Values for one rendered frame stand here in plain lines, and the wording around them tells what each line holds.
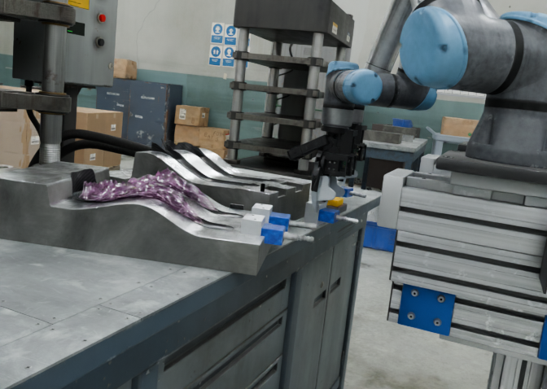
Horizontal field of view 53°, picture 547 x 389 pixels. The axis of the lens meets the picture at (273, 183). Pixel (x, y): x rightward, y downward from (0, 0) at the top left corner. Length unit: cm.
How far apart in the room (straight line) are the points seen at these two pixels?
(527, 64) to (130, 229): 69
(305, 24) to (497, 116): 435
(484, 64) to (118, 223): 64
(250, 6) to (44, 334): 487
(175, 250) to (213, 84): 747
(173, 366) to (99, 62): 127
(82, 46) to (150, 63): 696
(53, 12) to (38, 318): 109
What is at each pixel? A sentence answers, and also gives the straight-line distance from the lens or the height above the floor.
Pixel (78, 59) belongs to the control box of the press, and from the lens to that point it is 195.
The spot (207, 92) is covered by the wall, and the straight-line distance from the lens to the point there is 843.
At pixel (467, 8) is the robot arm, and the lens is 91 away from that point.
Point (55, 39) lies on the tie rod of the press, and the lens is 171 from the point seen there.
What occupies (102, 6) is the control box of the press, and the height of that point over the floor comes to 134.
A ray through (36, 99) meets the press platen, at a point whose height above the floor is 102.
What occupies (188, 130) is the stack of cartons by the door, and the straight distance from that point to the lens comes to 814.
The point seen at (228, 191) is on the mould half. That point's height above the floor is 88.
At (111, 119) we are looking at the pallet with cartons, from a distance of 626.
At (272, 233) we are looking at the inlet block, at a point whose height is 86.
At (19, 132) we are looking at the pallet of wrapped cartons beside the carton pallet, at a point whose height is 59.
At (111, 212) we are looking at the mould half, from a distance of 99.
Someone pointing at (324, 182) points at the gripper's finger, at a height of 91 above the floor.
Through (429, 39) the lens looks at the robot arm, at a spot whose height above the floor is 121.
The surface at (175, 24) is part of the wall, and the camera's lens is 876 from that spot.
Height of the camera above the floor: 110
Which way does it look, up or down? 9 degrees down
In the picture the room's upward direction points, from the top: 6 degrees clockwise
